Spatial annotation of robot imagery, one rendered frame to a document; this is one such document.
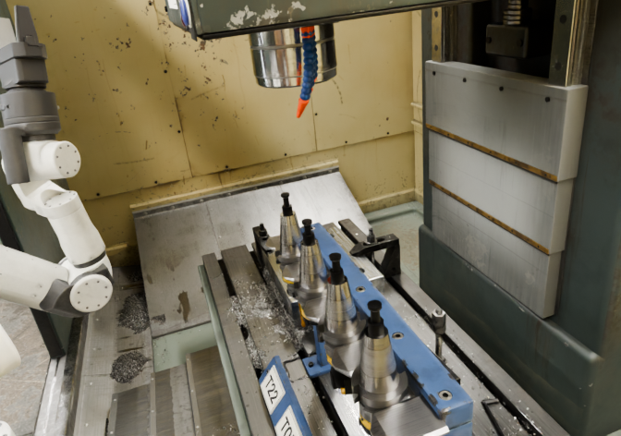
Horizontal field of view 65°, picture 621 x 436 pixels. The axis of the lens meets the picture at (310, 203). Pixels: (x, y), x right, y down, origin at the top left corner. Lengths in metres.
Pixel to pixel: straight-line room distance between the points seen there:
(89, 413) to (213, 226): 0.82
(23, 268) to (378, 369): 0.69
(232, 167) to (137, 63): 0.54
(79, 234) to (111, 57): 1.01
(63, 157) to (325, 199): 1.31
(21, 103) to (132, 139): 1.04
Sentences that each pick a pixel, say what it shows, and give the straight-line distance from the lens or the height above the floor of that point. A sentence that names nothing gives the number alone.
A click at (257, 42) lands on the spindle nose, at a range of 0.90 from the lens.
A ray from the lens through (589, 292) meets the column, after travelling 1.14.
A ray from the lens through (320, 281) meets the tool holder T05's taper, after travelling 0.72.
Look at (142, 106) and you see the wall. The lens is 1.95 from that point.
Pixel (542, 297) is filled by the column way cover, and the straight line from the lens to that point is 1.20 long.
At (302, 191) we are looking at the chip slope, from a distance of 2.08.
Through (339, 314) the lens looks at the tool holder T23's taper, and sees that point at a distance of 0.63.
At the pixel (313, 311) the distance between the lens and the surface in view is 0.70.
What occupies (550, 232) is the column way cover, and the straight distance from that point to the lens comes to 1.10.
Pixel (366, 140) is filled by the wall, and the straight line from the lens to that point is 2.21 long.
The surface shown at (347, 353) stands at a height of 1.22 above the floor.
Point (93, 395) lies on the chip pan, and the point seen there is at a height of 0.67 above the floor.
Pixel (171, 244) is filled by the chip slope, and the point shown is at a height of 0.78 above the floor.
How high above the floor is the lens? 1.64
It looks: 24 degrees down
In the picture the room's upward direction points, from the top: 7 degrees counter-clockwise
